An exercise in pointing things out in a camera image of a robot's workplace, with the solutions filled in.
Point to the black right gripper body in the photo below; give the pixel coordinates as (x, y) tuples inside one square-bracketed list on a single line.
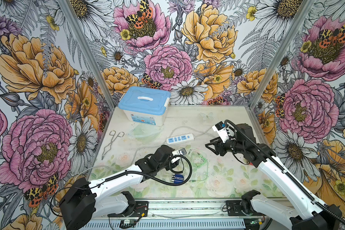
[(230, 145)]

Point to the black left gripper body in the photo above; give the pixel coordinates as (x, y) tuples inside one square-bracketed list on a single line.
[(167, 165)]

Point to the white charger adapter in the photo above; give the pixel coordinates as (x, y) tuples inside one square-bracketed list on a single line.
[(179, 152)]

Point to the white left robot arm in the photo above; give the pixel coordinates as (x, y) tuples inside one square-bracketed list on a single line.
[(85, 200)]

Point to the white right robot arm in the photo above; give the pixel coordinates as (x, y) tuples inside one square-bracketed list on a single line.
[(308, 212)]

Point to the blue electric shaver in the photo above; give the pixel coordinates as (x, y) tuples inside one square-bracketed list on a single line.
[(178, 178)]

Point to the white power strip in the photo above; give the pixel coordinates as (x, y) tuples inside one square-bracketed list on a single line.
[(180, 139)]

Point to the clear green plastic bag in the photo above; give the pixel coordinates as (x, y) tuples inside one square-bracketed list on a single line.
[(145, 133)]

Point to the floral table mat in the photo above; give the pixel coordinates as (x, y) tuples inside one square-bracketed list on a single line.
[(212, 177)]

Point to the blue lid storage box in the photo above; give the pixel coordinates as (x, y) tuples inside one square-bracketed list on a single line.
[(145, 105)]

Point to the metal scissor tongs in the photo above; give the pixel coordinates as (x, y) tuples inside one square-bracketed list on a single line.
[(113, 136)]

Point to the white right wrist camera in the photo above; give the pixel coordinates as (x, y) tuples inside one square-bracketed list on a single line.
[(221, 131)]

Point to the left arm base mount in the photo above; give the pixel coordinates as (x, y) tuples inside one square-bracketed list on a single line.
[(137, 210)]

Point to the aluminium front rail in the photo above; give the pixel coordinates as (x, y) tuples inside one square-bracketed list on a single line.
[(189, 208)]

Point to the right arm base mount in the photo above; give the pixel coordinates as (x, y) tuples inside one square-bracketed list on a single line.
[(235, 208)]

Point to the aluminium right corner post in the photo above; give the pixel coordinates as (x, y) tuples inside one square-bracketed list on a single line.
[(298, 21)]

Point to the aluminium corner post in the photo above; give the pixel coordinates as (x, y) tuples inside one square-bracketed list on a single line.
[(298, 21), (84, 45)]

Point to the aluminium left corner post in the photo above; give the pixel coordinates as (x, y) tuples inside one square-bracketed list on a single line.
[(84, 45)]

